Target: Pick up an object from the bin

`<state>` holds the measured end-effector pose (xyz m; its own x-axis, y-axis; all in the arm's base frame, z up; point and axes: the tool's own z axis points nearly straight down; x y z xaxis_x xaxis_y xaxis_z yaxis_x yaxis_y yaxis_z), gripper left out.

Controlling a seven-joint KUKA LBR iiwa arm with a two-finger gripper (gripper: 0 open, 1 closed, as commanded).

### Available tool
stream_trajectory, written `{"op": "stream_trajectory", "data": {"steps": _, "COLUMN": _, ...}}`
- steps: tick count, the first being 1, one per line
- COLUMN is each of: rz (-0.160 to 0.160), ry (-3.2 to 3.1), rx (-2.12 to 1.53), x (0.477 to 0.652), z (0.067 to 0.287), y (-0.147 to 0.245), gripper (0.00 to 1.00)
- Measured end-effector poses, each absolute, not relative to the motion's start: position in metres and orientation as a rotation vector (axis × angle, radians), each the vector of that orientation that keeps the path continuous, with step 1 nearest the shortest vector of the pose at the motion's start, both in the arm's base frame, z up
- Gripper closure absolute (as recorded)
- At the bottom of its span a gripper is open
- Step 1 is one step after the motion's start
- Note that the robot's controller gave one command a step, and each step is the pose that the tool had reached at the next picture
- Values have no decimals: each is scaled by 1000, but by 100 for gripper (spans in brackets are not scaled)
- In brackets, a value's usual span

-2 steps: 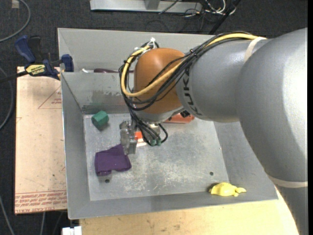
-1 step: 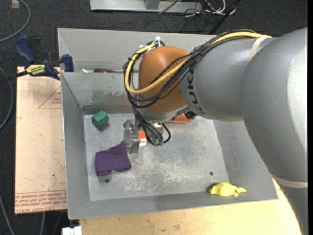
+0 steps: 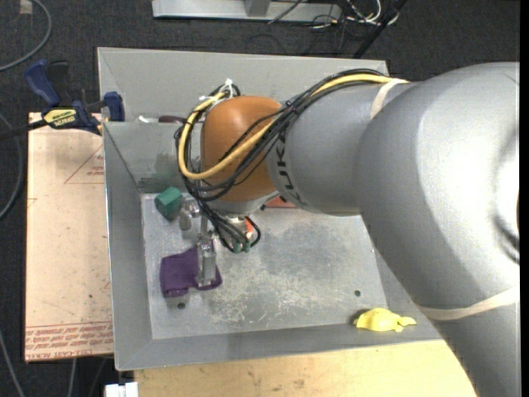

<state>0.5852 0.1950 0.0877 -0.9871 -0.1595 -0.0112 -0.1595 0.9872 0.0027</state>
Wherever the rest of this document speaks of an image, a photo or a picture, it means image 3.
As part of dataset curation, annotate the green cap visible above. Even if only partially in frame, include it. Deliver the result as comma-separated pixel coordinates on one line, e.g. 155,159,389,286
154,186,184,222

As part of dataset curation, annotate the grey metal bin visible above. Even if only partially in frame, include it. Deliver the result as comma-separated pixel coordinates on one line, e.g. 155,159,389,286
97,46,444,372

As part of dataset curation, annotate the clear glass thing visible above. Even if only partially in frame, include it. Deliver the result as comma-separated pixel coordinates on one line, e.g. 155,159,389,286
178,198,201,240

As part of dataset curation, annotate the brown cardboard board red print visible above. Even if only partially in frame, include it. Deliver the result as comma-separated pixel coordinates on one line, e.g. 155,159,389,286
24,112,115,364

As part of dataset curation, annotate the purple cloth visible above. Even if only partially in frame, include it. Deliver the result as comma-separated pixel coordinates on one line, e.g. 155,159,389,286
159,245,224,299

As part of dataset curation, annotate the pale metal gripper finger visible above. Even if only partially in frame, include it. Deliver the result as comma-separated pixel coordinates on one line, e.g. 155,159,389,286
195,242,208,287
206,242,219,288

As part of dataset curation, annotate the yellow toy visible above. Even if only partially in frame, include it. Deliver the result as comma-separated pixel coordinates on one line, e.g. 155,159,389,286
351,307,418,333

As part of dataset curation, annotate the red-brown flat block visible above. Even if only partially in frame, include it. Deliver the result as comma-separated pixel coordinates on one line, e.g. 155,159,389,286
262,196,299,209

